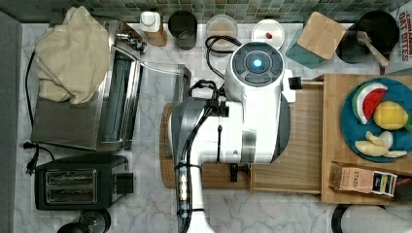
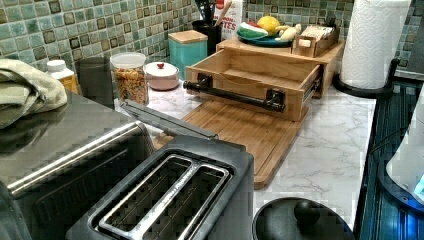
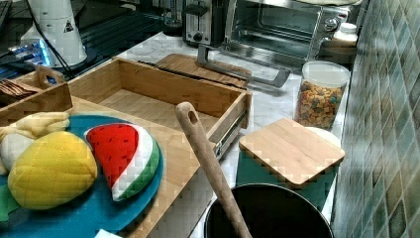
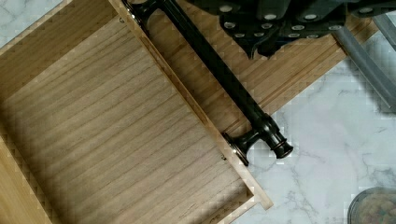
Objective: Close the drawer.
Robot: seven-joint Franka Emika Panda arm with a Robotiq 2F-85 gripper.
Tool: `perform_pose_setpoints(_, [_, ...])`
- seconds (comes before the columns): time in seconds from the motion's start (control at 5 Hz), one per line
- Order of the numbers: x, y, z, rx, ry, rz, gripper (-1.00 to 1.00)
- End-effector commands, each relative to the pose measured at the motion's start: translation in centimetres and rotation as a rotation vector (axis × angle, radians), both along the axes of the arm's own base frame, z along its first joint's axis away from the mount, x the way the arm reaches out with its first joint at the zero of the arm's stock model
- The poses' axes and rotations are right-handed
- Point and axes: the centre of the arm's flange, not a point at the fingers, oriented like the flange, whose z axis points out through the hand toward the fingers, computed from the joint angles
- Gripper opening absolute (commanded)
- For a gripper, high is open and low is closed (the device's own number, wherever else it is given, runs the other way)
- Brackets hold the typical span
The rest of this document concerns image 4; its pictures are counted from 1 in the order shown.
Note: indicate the black metal drawer handle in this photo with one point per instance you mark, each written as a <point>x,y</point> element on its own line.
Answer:
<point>263,127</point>

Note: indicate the bamboo cutting board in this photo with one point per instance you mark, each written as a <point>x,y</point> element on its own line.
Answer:
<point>272,82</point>

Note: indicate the glass bowl with food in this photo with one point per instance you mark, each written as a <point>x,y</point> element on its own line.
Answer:
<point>373,206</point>

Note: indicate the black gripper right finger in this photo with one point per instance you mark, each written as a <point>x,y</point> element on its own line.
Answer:
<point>289,20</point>

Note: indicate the grey metal rod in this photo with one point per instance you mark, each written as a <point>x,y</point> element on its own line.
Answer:
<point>382,85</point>

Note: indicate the wooden drawer box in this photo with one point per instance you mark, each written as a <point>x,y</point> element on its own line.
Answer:
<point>106,130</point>

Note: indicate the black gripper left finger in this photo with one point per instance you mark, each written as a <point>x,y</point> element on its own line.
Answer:
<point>253,24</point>

